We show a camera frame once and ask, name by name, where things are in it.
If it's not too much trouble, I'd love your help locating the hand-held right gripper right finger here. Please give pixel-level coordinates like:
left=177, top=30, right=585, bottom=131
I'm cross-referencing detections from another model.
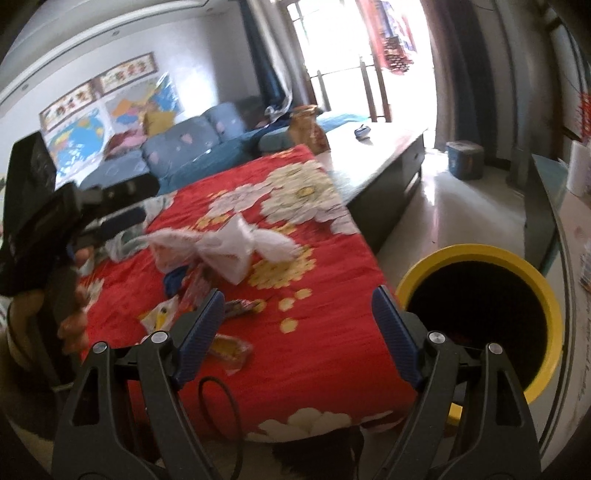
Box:
left=372, top=285, right=543, bottom=480

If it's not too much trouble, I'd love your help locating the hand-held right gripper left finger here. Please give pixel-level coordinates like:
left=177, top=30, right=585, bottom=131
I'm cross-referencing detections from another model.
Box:
left=51, top=288, right=227, bottom=480

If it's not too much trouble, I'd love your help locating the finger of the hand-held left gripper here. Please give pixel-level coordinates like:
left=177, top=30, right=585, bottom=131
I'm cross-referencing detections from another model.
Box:
left=78, top=206, right=147, bottom=247
left=81, top=176, right=161, bottom=208

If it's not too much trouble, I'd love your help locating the blue cloth bundle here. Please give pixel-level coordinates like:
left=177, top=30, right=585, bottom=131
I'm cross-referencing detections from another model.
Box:
left=164, top=269, right=188, bottom=298

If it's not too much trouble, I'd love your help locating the yellow black trash bin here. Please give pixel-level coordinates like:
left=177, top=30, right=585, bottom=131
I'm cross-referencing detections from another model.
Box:
left=394, top=244, right=565, bottom=425

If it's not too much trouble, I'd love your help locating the person's left forearm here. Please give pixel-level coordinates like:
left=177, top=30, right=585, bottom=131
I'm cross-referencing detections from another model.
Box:
left=0, top=290, right=61, bottom=370

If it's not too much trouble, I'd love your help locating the person's left hand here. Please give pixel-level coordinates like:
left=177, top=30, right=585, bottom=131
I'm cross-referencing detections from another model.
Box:
left=58, top=248, right=96, bottom=354

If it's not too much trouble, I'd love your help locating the clear plastic bag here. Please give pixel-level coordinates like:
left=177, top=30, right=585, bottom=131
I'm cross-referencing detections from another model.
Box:
left=107, top=227, right=149, bottom=260

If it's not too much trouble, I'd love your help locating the orange snack wrapper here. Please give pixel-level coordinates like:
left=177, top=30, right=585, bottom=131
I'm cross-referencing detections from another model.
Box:
left=205, top=333, right=254, bottom=376

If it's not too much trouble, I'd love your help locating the red white snack wrapper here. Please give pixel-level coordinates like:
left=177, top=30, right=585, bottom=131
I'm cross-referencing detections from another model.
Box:
left=178, top=269, right=209, bottom=315

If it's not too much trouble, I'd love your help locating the colourful candy wrapper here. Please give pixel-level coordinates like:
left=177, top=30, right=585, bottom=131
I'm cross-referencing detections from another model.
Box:
left=224, top=298, right=256, bottom=318

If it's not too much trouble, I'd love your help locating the pink cushion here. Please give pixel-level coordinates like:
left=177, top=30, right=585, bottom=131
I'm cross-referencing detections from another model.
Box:
left=104, top=129, right=147, bottom=161

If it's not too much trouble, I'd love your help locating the yellow white snack wrapper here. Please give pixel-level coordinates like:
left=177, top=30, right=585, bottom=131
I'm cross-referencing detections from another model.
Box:
left=140, top=296, right=179, bottom=332

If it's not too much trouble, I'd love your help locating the world map poster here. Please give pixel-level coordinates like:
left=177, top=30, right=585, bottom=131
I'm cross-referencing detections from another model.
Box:
left=43, top=105, right=117, bottom=182

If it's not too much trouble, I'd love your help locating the blue floral sofa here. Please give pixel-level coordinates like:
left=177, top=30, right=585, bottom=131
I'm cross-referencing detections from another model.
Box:
left=81, top=100, right=296, bottom=195

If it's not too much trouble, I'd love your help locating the red floral blanket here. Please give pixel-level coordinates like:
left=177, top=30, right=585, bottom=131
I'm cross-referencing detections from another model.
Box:
left=76, top=144, right=419, bottom=441

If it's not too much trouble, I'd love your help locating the white rolled cloth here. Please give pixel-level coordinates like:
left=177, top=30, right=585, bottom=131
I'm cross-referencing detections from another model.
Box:
left=145, top=216, right=301, bottom=284

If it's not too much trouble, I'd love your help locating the country map poster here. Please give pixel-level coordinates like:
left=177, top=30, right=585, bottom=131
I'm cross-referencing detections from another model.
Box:
left=105, top=73, right=186, bottom=131

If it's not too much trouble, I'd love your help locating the wooden coffee table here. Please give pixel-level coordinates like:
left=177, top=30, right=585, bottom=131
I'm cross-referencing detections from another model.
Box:
left=314, top=120, right=428, bottom=253

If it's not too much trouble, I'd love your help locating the glass TV stand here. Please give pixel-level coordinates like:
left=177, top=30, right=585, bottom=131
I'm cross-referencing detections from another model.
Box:
left=523, top=151, right=591, bottom=296

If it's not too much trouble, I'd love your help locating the blue storage box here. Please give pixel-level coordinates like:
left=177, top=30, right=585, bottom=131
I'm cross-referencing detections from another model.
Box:
left=444, top=140, right=485, bottom=181

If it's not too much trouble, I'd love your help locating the orange bag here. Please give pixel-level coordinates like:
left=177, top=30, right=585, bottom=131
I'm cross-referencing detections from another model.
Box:
left=286, top=104, right=332, bottom=156

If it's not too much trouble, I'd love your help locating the blue curtain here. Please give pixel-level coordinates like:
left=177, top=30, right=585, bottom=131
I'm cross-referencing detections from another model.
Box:
left=244, top=0, right=295, bottom=117

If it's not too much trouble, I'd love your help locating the wooden balcony rack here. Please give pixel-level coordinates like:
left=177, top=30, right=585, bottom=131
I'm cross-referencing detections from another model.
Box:
left=306, top=54, right=392, bottom=124

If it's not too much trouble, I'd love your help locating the dark curtain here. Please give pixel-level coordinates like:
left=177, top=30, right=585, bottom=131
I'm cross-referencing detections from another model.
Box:
left=424, top=0, right=486, bottom=154

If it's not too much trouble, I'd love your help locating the red hanging decoration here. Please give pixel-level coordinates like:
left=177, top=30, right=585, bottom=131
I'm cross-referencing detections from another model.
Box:
left=357, top=0, right=417, bottom=75

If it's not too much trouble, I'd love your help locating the black cable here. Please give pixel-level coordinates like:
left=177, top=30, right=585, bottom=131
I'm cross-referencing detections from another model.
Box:
left=198, top=376, right=245, bottom=480

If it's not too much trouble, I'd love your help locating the framed wall picture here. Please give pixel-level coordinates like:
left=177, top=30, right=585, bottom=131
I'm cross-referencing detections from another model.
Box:
left=38, top=78, right=101, bottom=131
left=98, top=51, right=158, bottom=94

